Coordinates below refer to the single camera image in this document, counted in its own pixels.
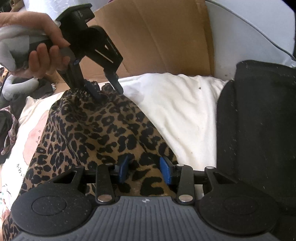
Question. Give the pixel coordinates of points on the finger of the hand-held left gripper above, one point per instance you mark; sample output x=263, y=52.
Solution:
x=94, y=91
x=115, y=81

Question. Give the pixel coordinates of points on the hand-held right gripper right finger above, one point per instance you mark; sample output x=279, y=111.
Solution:
x=165, y=170

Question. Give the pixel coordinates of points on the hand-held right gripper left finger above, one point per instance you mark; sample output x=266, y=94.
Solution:
x=123, y=170

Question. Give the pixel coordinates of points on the leopard print garment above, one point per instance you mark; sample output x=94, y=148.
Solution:
x=104, y=129

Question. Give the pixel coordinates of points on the black folded clothes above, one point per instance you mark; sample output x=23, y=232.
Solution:
x=259, y=127

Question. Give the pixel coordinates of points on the person's left hand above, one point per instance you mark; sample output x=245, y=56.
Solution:
x=34, y=20

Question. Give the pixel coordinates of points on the flat cardboard sheet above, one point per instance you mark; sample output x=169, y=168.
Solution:
x=150, y=37

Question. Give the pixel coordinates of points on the bear print bedsheet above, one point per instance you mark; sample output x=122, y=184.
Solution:
x=185, y=111

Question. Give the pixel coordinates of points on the grey neck pillow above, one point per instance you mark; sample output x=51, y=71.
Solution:
x=20, y=84

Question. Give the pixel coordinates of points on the floral patterned garment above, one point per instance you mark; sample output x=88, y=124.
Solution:
x=10, y=134

